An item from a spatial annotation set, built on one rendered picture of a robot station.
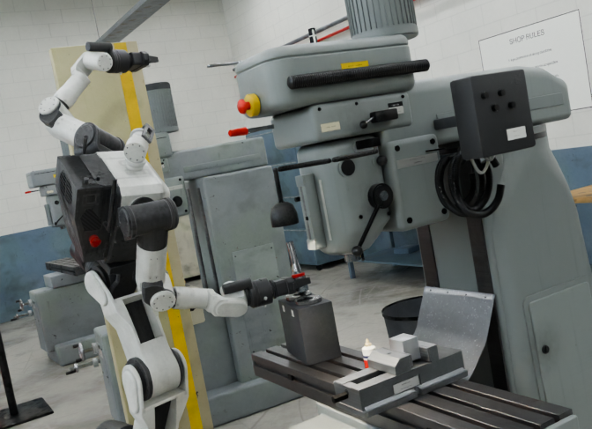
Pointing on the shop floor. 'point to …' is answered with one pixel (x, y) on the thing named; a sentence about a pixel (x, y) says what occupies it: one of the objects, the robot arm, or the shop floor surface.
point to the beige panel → (174, 329)
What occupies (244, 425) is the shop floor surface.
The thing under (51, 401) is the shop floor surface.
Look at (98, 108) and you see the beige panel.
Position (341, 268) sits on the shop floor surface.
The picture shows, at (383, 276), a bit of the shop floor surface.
